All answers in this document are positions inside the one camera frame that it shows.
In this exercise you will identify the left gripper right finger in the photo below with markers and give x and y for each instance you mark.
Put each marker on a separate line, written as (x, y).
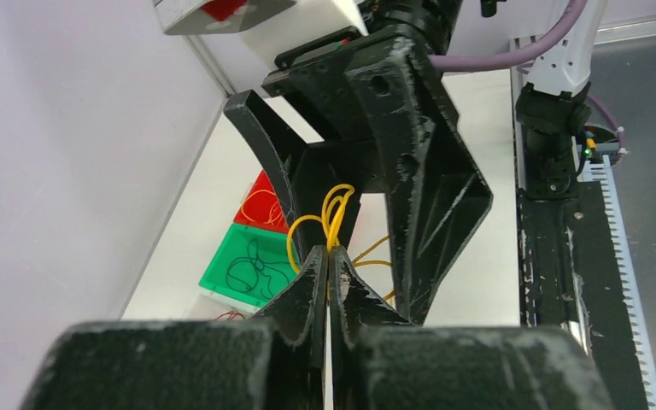
(382, 361)

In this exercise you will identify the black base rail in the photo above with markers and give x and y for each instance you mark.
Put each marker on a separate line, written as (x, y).
(570, 278)

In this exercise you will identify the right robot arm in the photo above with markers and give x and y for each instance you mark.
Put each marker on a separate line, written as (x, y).
(551, 106)

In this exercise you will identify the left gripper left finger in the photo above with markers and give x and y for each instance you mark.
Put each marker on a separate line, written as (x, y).
(274, 359)

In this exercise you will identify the white cable duct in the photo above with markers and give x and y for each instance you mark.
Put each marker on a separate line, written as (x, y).
(602, 173)

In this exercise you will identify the red plastic tray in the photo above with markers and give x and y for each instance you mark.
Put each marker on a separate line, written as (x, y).
(261, 208)

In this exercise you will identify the green plastic tray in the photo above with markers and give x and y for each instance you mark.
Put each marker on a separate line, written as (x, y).
(250, 266)

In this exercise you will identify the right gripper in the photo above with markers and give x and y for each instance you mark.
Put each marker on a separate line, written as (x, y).
(389, 126)

